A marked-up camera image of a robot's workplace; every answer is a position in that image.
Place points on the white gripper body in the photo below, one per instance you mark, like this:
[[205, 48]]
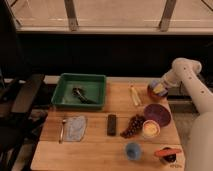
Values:
[[165, 84]]

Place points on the red bowl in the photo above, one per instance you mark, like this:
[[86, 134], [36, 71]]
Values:
[[153, 96]]

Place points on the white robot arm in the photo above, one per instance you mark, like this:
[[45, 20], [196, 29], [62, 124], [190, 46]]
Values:
[[199, 156]]

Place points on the purple plate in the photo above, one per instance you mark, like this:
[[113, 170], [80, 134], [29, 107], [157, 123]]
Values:
[[158, 113]]

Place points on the pale yellow banana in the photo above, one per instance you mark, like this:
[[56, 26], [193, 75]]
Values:
[[135, 96]]

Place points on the bunch of dark grapes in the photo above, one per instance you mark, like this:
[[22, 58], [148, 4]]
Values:
[[134, 126]]

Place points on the yellow cup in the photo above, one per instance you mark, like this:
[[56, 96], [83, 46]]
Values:
[[150, 129]]

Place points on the black rectangular block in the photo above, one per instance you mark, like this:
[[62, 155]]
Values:
[[111, 125]]

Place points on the orange carrot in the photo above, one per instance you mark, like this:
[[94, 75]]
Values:
[[166, 152]]

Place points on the green plastic tray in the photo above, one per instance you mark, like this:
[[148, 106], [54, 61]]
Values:
[[94, 87]]

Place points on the blue cup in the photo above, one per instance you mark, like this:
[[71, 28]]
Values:
[[133, 151]]

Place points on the black utensil in tray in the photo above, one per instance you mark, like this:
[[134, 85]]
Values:
[[79, 93]]

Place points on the blue grey cloth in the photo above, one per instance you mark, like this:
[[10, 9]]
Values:
[[76, 127]]

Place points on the metal spoon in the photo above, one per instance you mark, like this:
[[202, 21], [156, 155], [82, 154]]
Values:
[[62, 130]]

